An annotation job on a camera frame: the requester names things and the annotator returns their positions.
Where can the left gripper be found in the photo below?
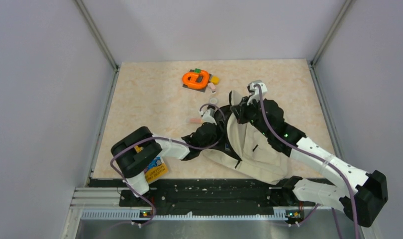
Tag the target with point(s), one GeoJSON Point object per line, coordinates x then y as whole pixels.
{"type": "Point", "coordinates": [218, 128]}

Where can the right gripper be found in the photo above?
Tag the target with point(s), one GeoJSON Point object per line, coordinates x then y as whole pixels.
{"type": "Point", "coordinates": [241, 109]}

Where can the cream canvas backpack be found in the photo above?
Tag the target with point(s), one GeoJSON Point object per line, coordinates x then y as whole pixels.
{"type": "Point", "coordinates": [250, 152]}

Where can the yellow treehouse book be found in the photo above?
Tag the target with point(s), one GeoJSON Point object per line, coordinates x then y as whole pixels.
{"type": "Point", "coordinates": [156, 169]}

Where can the blue book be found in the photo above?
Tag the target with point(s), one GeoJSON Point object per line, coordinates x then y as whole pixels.
{"type": "Point", "coordinates": [227, 147]}

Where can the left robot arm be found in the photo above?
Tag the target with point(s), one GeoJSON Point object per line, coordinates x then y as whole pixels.
{"type": "Point", "coordinates": [134, 153]}

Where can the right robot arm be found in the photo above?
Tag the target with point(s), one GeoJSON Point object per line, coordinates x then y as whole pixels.
{"type": "Point", "coordinates": [359, 194]}

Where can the pink white eraser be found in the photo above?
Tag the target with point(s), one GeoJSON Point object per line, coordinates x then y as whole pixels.
{"type": "Point", "coordinates": [212, 87]}

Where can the yellow toy block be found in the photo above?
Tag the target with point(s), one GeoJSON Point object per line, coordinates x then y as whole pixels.
{"type": "Point", "coordinates": [215, 80]}

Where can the orange plastic toy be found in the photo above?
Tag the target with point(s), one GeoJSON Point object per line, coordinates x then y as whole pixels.
{"type": "Point", "coordinates": [203, 76]}

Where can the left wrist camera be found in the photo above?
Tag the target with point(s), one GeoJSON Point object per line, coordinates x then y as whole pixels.
{"type": "Point", "coordinates": [208, 116]}

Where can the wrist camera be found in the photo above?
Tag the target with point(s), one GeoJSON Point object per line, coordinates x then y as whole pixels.
{"type": "Point", "coordinates": [208, 116]}
{"type": "Point", "coordinates": [254, 88]}

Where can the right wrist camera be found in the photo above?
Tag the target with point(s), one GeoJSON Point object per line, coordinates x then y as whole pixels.
{"type": "Point", "coordinates": [254, 88]}

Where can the grey toy base plate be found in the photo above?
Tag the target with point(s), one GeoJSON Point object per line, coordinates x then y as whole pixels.
{"type": "Point", "coordinates": [197, 86]}

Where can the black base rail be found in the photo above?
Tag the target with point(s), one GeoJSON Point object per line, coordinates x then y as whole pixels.
{"type": "Point", "coordinates": [207, 197]}

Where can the aluminium frame rail right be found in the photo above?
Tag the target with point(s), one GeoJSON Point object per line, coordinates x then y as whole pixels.
{"type": "Point", "coordinates": [321, 78]}

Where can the aluminium frame rail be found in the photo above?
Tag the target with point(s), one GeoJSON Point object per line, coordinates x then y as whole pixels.
{"type": "Point", "coordinates": [321, 78]}
{"type": "Point", "coordinates": [90, 96]}

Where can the aluminium frame rail left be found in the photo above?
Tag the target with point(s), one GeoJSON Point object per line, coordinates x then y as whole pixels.
{"type": "Point", "coordinates": [90, 96]}

